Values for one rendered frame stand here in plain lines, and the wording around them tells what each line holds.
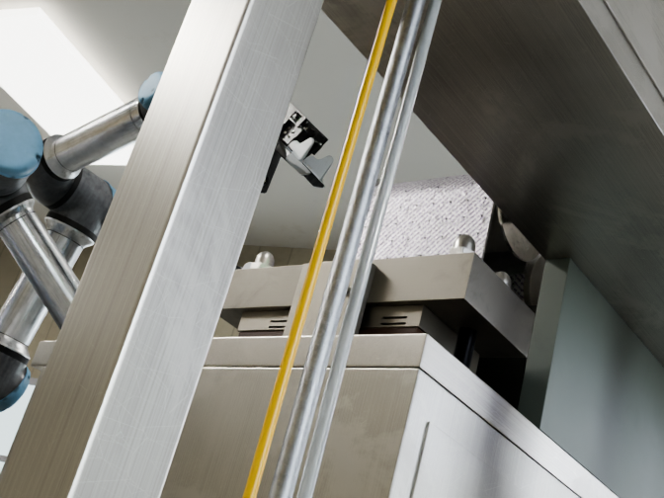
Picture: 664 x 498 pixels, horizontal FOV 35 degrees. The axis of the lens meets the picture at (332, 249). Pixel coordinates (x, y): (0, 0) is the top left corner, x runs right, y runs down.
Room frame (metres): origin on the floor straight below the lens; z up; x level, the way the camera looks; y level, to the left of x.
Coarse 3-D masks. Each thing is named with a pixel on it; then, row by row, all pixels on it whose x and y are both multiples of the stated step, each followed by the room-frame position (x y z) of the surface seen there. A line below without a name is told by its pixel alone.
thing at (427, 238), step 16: (400, 224) 1.40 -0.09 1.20; (416, 224) 1.38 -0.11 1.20; (432, 224) 1.36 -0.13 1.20; (448, 224) 1.35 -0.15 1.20; (464, 224) 1.33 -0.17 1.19; (480, 224) 1.31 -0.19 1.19; (384, 240) 1.42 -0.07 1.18; (400, 240) 1.40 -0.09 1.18; (416, 240) 1.38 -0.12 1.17; (432, 240) 1.36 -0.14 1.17; (448, 240) 1.34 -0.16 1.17; (480, 240) 1.30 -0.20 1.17; (384, 256) 1.41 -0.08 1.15; (400, 256) 1.39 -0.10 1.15; (416, 256) 1.37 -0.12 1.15; (480, 256) 1.30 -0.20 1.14
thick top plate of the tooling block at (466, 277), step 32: (448, 256) 1.10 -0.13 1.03; (256, 288) 1.29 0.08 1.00; (288, 288) 1.25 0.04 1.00; (384, 288) 1.15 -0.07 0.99; (416, 288) 1.12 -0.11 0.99; (448, 288) 1.09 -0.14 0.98; (480, 288) 1.09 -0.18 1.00; (448, 320) 1.15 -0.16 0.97; (480, 320) 1.12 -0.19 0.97; (512, 320) 1.15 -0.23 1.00; (480, 352) 1.22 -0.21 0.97; (512, 352) 1.19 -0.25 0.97
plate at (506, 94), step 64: (384, 0) 0.82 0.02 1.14; (448, 0) 0.80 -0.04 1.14; (512, 0) 0.77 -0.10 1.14; (576, 0) 0.75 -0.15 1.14; (640, 0) 0.83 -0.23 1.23; (384, 64) 0.93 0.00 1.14; (448, 64) 0.90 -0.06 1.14; (512, 64) 0.87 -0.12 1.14; (576, 64) 0.84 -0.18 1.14; (640, 64) 0.85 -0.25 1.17; (448, 128) 1.01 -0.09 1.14; (512, 128) 0.98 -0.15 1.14; (576, 128) 0.94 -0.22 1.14; (640, 128) 0.91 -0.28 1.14; (512, 192) 1.11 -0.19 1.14; (576, 192) 1.07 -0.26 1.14; (640, 192) 1.03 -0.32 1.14; (576, 256) 1.22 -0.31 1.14; (640, 256) 1.17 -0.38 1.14; (640, 320) 1.36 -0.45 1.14
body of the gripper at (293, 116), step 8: (288, 112) 1.65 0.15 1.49; (296, 112) 1.63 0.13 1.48; (288, 120) 1.62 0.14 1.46; (296, 120) 1.64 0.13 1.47; (304, 120) 1.60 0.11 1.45; (288, 128) 1.64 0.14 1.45; (296, 128) 1.62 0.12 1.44; (304, 128) 1.61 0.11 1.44; (312, 128) 1.64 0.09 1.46; (280, 136) 1.64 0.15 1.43; (288, 136) 1.63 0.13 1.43; (296, 136) 1.62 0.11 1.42; (304, 136) 1.63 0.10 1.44; (312, 136) 1.63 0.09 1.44; (320, 136) 1.63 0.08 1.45; (288, 144) 1.63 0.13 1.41; (320, 144) 1.65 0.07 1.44; (312, 152) 1.65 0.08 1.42
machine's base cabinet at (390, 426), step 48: (240, 384) 1.19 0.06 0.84; (288, 384) 1.14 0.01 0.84; (384, 384) 1.05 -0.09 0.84; (432, 384) 1.05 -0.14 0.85; (192, 432) 1.23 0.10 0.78; (240, 432) 1.17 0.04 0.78; (336, 432) 1.08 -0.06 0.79; (384, 432) 1.04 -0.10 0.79; (432, 432) 1.06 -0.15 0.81; (480, 432) 1.13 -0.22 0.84; (0, 480) 1.44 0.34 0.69; (192, 480) 1.21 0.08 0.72; (240, 480) 1.16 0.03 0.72; (336, 480) 1.07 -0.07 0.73; (384, 480) 1.03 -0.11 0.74; (432, 480) 1.07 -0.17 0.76; (480, 480) 1.14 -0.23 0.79; (528, 480) 1.22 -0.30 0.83
